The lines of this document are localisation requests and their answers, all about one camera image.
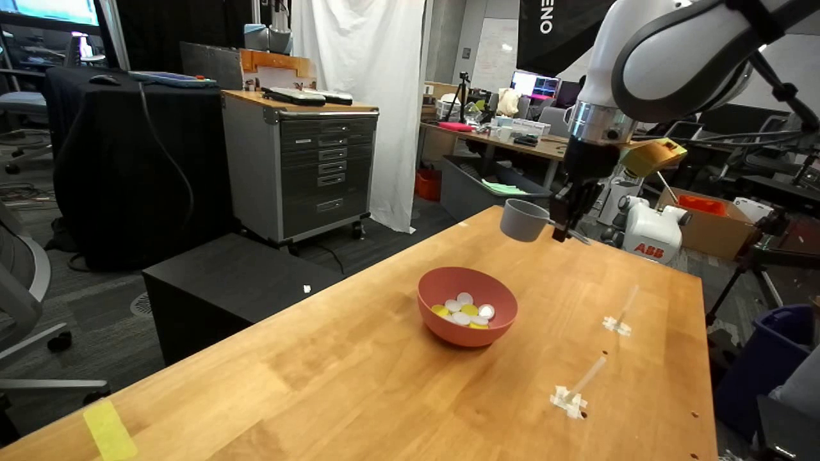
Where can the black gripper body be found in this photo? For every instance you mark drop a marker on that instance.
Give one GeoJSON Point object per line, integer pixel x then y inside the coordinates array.
{"type": "Point", "coordinates": [591, 167]}

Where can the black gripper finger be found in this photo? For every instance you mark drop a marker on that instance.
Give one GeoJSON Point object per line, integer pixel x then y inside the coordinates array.
{"type": "Point", "coordinates": [571, 222]}
{"type": "Point", "coordinates": [593, 208]}

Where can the small white ball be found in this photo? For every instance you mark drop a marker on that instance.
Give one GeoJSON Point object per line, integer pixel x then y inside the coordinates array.
{"type": "Point", "coordinates": [463, 319]}
{"type": "Point", "coordinates": [464, 299]}
{"type": "Point", "coordinates": [485, 313]}

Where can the small yellow ball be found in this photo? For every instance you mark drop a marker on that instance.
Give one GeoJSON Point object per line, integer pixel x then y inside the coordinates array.
{"type": "Point", "coordinates": [470, 308]}
{"type": "Point", "coordinates": [440, 311]}

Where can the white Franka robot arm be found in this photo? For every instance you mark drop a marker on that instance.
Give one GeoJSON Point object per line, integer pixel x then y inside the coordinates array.
{"type": "Point", "coordinates": [676, 59]}

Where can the peach plastic bowl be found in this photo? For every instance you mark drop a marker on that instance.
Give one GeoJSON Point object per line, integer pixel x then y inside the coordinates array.
{"type": "Point", "coordinates": [468, 285]}

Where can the cardboard box with red contents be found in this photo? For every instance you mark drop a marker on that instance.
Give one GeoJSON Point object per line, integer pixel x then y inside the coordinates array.
{"type": "Point", "coordinates": [714, 235]}

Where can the cluttered wooden desk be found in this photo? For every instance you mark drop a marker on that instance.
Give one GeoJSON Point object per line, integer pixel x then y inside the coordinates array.
{"type": "Point", "coordinates": [529, 148]}

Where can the white ABB machine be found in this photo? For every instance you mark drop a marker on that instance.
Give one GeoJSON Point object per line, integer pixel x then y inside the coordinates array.
{"type": "Point", "coordinates": [654, 235]}

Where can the small colourful monitor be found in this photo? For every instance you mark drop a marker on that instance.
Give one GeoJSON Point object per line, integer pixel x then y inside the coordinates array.
{"type": "Point", "coordinates": [541, 89]}

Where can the black softbox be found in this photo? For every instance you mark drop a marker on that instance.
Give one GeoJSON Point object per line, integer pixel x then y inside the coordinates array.
{"type": "Point", "coordinates": [555, 35]}

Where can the white tape cross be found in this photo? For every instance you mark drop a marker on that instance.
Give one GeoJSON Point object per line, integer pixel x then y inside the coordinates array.
{"type": "Point", "coordinates": [567, 402]}

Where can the blue bin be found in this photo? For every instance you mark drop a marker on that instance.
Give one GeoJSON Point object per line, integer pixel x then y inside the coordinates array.
{"type": "Point", "coordinates": [772, 359]}

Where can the white curtain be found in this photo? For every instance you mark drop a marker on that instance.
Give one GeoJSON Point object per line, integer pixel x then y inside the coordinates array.
{"type": "Point", "coordinates": [361, 86]}

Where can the grey metal tool cabinet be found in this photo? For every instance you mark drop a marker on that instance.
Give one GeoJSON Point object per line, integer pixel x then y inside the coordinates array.
{"type": "Point", "coordinates": [329, 169]}

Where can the black keyboard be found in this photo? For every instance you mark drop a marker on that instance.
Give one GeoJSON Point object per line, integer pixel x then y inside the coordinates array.
{"type": "Point", "coordinates": [295, 95]}

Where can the open brown cardboard box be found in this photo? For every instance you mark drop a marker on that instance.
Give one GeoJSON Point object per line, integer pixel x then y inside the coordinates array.
{"type": "Point", "coordinates": [279, 67]}

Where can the black low box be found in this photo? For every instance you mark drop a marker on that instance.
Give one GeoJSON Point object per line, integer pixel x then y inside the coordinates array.
{"type": "Point", "coordinates": [222, 282]}

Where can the black draped table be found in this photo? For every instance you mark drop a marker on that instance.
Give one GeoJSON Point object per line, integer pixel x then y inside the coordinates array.
{"type": "Point", "coordinates": [156, 169]}

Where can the blue flat pad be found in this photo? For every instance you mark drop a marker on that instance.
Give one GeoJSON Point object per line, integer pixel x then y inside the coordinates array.
{"type": "Point", "coordinates": [170, 81]}

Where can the yellow tape piece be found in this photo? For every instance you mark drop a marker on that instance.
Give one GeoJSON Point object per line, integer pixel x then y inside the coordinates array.
{"type": "Point", "coordinates": [110, 431]}

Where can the grey office chair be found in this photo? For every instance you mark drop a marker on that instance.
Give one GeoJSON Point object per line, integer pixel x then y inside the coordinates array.
{"type": "Point", "coordinates": [40, 272]}

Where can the bright computer monitor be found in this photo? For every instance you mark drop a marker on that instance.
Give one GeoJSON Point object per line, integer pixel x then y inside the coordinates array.
{"type": "Point", "coordinates": [53, 12]}

